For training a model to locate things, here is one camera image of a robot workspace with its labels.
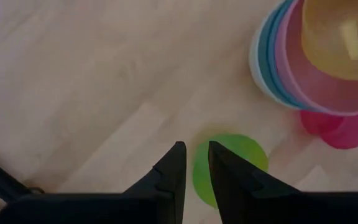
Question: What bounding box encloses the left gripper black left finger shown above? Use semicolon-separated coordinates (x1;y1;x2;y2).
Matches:
122;141;187;224

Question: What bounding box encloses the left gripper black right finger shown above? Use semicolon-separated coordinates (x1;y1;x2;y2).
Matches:
208;140;301;224

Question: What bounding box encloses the blue plastic bowl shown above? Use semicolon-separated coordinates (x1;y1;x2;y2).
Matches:
267;0;316;111

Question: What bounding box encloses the teal plastic bowl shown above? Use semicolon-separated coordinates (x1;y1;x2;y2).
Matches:
257;0;310;110

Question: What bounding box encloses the pink plastic bowl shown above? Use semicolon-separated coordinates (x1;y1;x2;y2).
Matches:
274;0;358;116

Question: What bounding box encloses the yellow plastic bowl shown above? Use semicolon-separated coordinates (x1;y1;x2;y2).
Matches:
301;0;358;81

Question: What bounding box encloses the green plastic cup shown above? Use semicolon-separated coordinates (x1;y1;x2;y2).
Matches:
192;133;269;208

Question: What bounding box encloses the white plastic bowl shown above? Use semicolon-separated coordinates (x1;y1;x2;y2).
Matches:
249;27;301;110

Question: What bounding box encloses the magenta plastic cup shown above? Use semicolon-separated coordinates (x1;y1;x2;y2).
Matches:
300;107;358;150

